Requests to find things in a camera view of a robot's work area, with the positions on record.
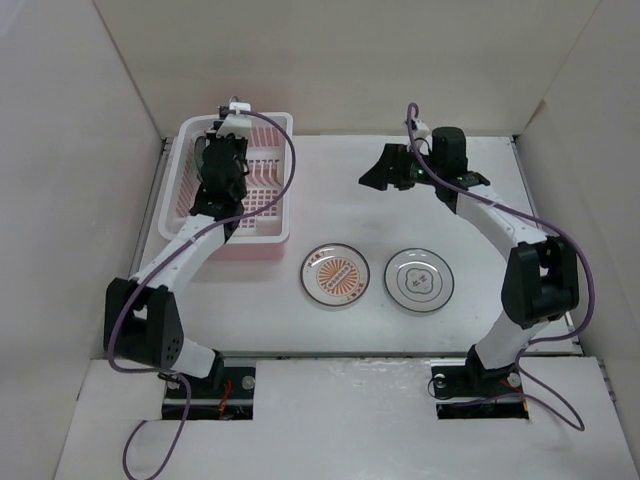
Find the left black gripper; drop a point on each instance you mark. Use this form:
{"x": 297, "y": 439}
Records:
{"x": 240, "y": 142}

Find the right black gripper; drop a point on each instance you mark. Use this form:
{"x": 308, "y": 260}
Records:
{"x": 390, "y": 169}

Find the blue patterned small plate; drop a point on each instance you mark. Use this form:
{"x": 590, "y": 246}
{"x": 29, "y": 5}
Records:
{"x": 198, "y": 155}

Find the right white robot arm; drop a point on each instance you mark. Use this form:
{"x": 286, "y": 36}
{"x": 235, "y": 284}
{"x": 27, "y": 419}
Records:
{"x": 541, "y": 278}

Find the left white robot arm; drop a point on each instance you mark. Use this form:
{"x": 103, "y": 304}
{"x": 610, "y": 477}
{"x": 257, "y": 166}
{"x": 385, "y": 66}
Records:
{"x": 142, "y": 321}

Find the pink white dish rack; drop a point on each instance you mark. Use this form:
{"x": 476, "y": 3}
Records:
{"x": 261, "y": 237}

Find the orange sunburst plate lower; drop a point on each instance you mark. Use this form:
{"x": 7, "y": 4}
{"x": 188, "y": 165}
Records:
{"x": 334, "y": 275}

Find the white grey pattern plate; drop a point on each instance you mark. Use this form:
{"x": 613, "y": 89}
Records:
{"x": 419, "y": 280}

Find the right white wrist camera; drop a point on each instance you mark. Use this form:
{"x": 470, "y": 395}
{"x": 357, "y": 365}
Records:
{"x": 417, "y": 129}

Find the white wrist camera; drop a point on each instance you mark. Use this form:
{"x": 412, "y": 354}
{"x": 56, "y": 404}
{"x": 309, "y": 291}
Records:
{"x": 231, "y": 121}
{"x": 417, "y": 129}

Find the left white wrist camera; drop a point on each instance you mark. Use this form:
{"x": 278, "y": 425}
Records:
{"x": 231, "y": 121}

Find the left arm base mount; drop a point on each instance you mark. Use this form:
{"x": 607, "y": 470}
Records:
{"x": 231, "y": 400}

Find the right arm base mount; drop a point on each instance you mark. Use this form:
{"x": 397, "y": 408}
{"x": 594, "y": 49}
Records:
{"x": 459, "y": 396}

